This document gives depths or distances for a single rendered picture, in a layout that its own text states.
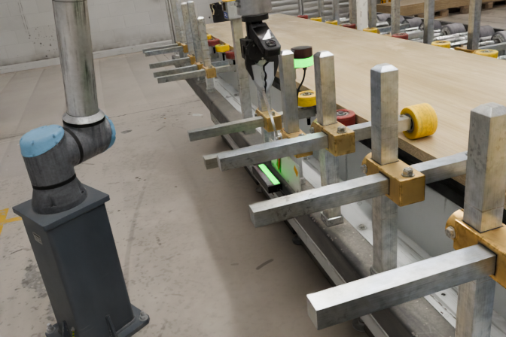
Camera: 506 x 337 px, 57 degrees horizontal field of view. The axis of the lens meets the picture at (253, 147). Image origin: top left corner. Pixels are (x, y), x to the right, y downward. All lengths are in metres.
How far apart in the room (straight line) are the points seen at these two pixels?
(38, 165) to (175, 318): 0.85
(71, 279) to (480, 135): 1.51
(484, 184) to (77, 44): 1.37
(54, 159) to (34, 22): 7.33
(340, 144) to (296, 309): 1.11
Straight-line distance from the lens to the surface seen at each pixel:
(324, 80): 1.06
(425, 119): 1.16
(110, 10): 8.93
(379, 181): 0.85
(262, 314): 2.02
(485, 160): 0.66
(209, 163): 1.27
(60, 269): 1.83
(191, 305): 2.13
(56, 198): 1.77
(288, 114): 1.33
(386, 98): 0.85
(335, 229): 1.20
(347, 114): 1.35
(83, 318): 1.96
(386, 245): 0.98
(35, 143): 1.71
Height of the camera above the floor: 1.34
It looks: 22 degrees down
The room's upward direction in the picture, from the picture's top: 7 degrees counter-clockwise
